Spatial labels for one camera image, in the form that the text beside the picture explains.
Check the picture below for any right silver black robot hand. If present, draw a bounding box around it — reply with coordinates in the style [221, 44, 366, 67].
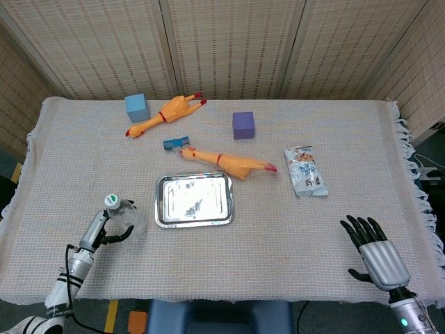
[339, 214, 412, 292]

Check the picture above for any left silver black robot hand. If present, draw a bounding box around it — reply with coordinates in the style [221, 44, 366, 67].
[79, 198, 138, 253]

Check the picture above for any clear plastic water bottle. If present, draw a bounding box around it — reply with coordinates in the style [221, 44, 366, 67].
[104, 193, 147, 239]

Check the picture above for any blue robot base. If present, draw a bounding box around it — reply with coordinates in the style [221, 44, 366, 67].
[145, 299, 295, 334]

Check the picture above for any stainless steel rectangular tray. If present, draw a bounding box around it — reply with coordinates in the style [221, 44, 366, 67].
[154, 173, 236, 230]

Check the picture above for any orange floor block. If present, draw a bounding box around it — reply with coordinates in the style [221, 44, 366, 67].
[127, 310, 149, 334]

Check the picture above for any white blue snack packet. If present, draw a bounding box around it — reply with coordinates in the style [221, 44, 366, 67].
[282, 145, 329, 198]

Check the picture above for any light blue foam cube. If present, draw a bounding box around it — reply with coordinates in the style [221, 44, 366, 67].
[124, 93, 152, 124]

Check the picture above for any beige woven tablecloth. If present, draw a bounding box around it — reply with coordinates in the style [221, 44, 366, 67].
[0, 96, 445, 304]

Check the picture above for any bare yellow rubber chicken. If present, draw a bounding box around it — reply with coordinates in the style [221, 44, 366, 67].
[125, 93, 208, 139]

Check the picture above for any yellow rubber chicken in bag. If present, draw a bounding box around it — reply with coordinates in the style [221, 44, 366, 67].
[163, 136, 279, 181]

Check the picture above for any purple foam cube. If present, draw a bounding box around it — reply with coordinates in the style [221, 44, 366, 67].
[232, 111, 256, 141]

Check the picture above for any woven bamboo folding screen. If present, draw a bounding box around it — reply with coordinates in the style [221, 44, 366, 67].
[0, 0, 445, 159]

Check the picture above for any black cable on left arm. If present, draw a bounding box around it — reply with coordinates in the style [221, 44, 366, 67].
[65, 244, 107, 334]

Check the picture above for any white power strip with cable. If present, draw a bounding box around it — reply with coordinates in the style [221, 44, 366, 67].
[414, 154, 445, 182]

